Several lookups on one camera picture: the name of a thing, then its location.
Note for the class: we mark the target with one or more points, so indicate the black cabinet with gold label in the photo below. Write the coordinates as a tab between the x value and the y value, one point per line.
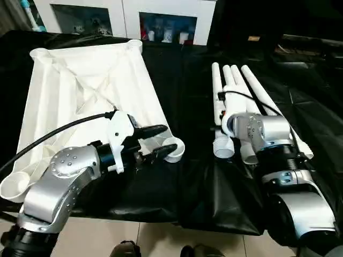
241	18

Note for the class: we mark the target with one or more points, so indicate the grey window curtain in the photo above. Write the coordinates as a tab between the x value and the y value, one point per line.
10	13

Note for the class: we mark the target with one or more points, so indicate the dark robot left foot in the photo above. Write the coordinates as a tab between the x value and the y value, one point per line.
126	251

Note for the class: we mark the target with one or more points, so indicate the white teal pole stand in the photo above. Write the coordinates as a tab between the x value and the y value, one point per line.
40	28

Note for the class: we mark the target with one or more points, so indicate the white plastic table leg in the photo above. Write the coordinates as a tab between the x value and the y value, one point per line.
237	76
227	76
260	88
217	80

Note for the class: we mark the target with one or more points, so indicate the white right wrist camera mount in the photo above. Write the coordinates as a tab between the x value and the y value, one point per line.
235	104

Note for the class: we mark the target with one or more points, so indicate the red bottle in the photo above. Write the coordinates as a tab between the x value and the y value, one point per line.
144	33

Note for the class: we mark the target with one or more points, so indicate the white plastic table top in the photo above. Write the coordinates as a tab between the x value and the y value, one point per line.
53	107

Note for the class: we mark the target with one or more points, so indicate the black work mat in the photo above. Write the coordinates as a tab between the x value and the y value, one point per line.
187	107

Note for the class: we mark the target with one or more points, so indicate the small white cup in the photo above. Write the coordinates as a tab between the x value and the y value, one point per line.
183	38
151	36

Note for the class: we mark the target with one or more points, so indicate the white display cabinet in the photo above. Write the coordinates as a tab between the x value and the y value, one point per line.
126	16

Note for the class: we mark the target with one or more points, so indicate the white blue patterned jar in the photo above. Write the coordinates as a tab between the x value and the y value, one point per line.
168	37

